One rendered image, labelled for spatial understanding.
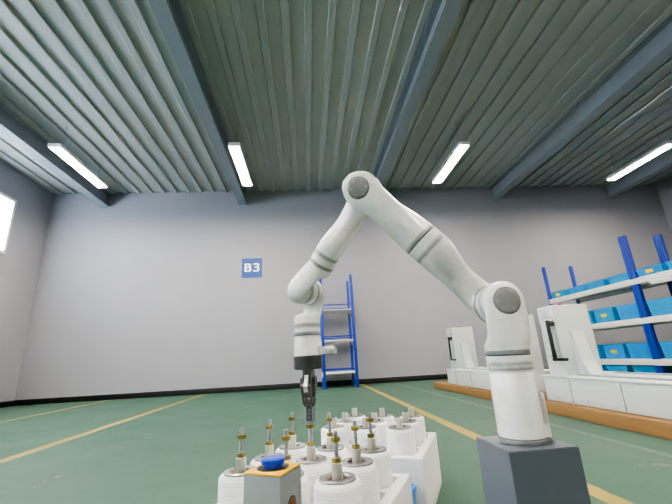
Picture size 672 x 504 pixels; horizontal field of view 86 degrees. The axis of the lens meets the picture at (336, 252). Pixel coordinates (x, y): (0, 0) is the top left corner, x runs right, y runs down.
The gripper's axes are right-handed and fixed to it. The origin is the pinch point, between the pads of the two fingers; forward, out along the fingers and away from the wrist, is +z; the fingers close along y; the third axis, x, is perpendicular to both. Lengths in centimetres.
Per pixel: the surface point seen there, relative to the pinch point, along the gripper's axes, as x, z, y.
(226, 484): -16.6, 11.3, 11.9
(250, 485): -4.9, 5.7, 32.5
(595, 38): 319, -364, -270
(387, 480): 18.0, 16.4, -4.1
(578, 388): 162, 17, -186
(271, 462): -1.7, 2.7, 31.8
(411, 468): 26.2, 20.3, -27.8
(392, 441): 21.4, 13.6, -32.5
